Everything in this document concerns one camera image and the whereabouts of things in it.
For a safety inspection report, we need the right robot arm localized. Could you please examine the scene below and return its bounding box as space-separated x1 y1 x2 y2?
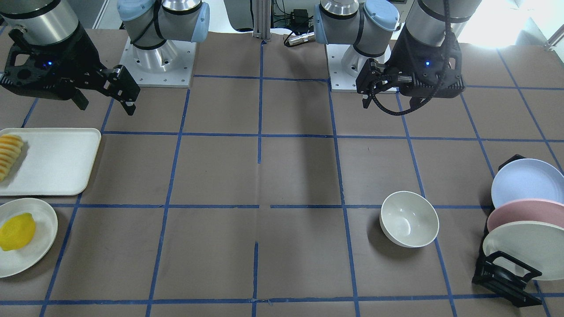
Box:
1 0 210 116

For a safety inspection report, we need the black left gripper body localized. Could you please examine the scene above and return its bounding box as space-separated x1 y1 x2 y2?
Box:
383 29 465 98

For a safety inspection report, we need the white rectangular tray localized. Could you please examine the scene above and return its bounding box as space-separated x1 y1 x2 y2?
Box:
0 128 101 196

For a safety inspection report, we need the black electronics box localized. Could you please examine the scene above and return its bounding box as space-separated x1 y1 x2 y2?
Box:
290 9 309 28

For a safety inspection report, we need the white round plate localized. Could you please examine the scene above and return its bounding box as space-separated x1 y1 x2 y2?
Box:
0 197 58 278

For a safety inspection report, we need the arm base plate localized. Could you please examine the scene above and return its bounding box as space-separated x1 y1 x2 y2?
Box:
326 44 369 93
119 39 197 88

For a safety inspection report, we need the yellow lemon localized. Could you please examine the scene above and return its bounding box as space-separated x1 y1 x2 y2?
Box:
0 213 36 251

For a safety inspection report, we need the blue plate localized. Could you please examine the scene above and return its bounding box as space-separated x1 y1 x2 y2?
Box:
491 158 564 207

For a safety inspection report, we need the metal connector plug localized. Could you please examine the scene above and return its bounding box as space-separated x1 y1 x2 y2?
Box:
283 32 315 48

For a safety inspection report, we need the sliced yellow fruit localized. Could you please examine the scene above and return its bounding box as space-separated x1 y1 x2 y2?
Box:
0 134 24 182

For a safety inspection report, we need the aluminium frame post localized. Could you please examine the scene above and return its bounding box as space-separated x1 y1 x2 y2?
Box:
251 0 272 42

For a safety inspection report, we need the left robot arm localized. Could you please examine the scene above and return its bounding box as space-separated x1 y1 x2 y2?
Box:
313 0 481 116

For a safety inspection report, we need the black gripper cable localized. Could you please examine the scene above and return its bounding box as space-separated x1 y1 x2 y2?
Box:
369 0 454 117

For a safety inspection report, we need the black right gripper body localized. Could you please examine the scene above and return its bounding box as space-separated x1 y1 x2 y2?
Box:
1 27 107 100

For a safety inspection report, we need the pink plate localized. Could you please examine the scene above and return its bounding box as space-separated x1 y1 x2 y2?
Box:
486 199 564 232

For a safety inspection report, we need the white bowl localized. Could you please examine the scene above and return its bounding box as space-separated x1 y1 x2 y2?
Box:
379 191 440 247

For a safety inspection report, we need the cream plate in rack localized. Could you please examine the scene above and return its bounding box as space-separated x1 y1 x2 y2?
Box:
482 221 564 280

